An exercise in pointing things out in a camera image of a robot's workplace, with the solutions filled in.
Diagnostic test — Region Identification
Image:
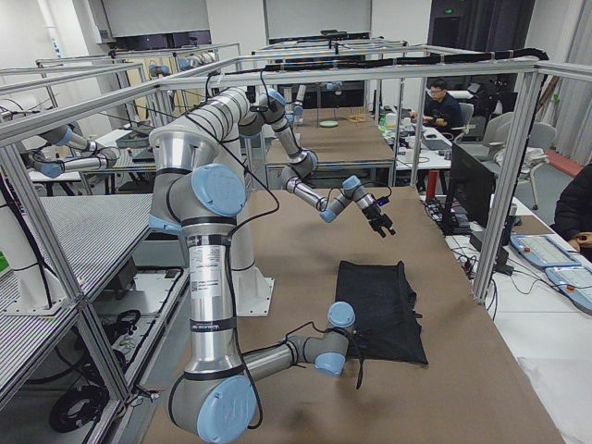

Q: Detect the green plate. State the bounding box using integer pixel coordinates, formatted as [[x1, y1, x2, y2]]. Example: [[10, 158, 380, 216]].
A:
[[319, 120, 339, 129]]

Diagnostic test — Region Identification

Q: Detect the person in black jacket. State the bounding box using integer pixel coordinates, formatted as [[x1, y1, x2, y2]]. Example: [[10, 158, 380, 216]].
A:
[[551, 164, 592, 261]]

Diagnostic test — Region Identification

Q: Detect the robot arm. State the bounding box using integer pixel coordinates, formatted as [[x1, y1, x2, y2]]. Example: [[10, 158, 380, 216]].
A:
[[149, 87, 390, 443], [239, 90, 395, 237]]

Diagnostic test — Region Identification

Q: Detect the aluminium slatted work table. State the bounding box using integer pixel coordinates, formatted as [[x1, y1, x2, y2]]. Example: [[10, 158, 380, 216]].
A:
[[1, 194, 152, 404]]

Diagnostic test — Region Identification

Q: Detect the black printed t-shirt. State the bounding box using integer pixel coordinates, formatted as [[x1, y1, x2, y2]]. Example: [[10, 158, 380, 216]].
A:
[[335, 261, 428, 365]]

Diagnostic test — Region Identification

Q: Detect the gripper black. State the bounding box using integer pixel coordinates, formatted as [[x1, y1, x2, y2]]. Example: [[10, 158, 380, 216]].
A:
[[347, 327, 368, 356], [363, 203, 396, 235]]

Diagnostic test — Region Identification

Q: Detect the seated person in background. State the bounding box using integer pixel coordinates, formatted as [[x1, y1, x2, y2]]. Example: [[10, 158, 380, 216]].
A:
[[424, 78, 463, 138]]

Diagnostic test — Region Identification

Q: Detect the aluminium frame cage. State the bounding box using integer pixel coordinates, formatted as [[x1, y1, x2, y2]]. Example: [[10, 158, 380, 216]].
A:
[[1, 45, 591, 413]]

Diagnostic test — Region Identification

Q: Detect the teach pendant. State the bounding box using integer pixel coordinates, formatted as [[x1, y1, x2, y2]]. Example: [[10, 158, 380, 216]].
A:
[[510, 234, 580, 268], [545, 266, 592, 315]]

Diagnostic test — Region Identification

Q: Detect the black computer monitor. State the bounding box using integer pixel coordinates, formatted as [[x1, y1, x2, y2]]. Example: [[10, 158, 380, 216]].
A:
[[441, 144, 496, 235]]

